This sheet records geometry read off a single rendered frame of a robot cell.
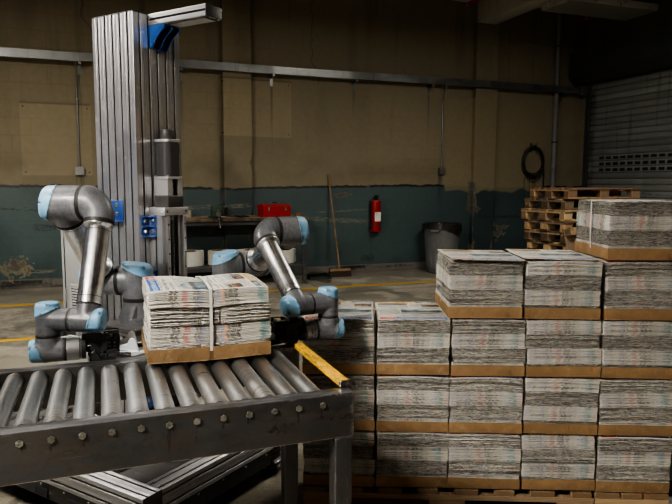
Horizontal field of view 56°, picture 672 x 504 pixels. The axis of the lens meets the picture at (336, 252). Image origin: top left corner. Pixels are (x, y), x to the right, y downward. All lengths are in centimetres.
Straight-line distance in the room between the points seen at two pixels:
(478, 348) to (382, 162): 738
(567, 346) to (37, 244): 735
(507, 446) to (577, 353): 46
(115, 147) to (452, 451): 184
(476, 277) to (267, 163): 689
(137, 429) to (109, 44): 172
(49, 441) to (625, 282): 203
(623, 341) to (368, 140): 739
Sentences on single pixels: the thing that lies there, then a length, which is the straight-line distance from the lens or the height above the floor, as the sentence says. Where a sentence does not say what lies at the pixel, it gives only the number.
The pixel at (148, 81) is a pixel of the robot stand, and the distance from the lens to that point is 277.
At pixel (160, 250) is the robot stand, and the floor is 108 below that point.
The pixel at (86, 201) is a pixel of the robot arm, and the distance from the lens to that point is 220.
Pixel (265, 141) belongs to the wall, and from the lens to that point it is 915.
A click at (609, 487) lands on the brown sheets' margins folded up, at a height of 16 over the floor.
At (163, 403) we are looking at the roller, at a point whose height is 80.
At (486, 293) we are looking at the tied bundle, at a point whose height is 93.
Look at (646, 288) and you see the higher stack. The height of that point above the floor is 96.
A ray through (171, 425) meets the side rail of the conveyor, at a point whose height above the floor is 77.
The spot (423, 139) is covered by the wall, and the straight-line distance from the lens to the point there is 1007.
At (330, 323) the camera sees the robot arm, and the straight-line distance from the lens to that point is 231.
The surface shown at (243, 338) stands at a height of 87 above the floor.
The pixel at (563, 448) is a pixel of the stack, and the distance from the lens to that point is 275.
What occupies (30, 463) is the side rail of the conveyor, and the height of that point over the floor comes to 73.
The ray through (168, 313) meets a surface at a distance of 197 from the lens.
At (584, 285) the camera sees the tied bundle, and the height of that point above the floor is 97.
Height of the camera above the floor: 135
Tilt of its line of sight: 6 degrees down
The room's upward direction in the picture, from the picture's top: straight up
